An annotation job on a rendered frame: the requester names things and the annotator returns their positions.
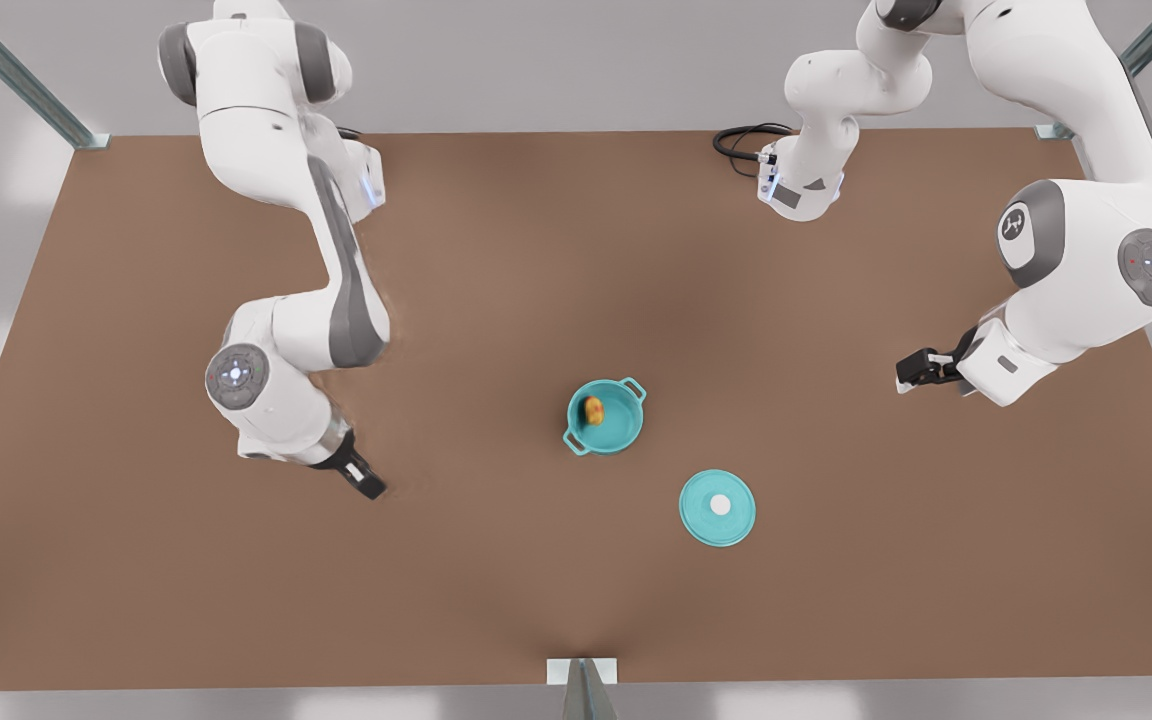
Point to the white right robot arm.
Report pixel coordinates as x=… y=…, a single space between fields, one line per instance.
x=276 y=190

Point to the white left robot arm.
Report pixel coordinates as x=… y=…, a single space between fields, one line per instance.
x=1066 y=200

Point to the silver frame post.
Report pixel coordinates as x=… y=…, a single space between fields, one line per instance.
x=1136 y=50
x=586 y=688
x=21 y=75

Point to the yellow potato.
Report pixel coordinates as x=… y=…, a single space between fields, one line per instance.
x=593 y=410

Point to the teal pot lid white knob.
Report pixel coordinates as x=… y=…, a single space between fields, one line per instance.
x=717 y=508

